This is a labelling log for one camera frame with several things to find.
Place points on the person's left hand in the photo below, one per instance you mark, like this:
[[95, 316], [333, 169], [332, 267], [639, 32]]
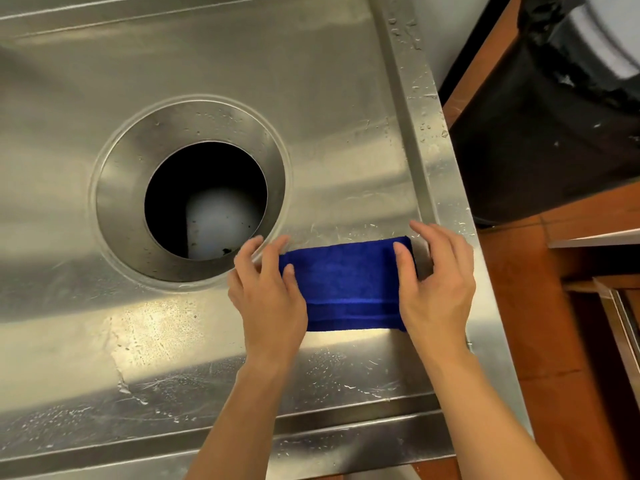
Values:
[[272, 309]]

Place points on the person's right hand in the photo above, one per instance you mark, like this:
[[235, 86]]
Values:
[[440, 299]]

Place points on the person's right thumb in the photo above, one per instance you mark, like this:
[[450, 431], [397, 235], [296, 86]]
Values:
[[406, 264]]

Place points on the person's left thumb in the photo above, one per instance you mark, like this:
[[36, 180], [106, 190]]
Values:
[[291, 280]]

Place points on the person's left middle finger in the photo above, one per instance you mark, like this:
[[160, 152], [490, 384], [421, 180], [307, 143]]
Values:
[[246, 259]]

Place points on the blue cloth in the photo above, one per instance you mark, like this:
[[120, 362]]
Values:
[[350, 283]]

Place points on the person's left forearm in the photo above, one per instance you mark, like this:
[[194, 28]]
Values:
[[245, 419]]

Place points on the person's right forearm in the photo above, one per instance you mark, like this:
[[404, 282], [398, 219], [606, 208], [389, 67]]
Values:
[[485, 419]]

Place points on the black bin bag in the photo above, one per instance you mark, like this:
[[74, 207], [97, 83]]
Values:
[[545, 124]]

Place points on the stainless steel shelf rack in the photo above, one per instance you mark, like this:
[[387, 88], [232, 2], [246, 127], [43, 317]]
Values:
[[607, 294]]

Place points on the grey waste bin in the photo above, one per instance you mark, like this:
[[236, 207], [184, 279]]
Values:
[[607, 34]]

